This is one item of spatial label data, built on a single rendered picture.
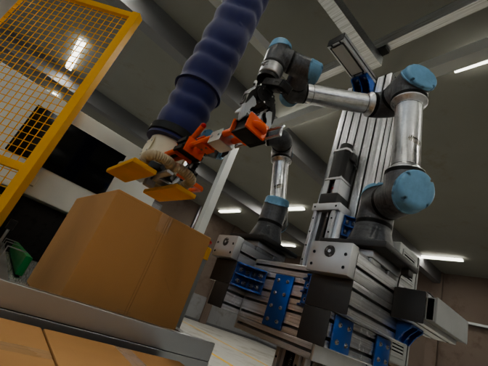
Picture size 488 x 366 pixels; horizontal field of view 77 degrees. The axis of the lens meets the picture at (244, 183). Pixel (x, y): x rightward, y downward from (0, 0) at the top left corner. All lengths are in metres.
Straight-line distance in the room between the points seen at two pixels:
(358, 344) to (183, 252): 0.63
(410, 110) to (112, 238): 1.04
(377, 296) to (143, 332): 0.70
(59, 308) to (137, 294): 0.24
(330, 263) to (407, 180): 0.32
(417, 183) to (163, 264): 0.85
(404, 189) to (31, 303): 1.03
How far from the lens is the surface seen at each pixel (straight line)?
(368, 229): 1.05
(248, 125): 0.85
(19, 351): 0.72
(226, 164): 4.68
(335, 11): 2.74
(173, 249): 1.14
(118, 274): 1.08
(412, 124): 1.13
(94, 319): 1.02
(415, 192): 0.99
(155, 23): 4.73
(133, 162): 1.18
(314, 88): 1.20
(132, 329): 1.06
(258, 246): 1.29
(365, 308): 0.96
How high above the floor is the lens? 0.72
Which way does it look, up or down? 22 degrees up
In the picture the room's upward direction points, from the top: 21 degrees clockwise
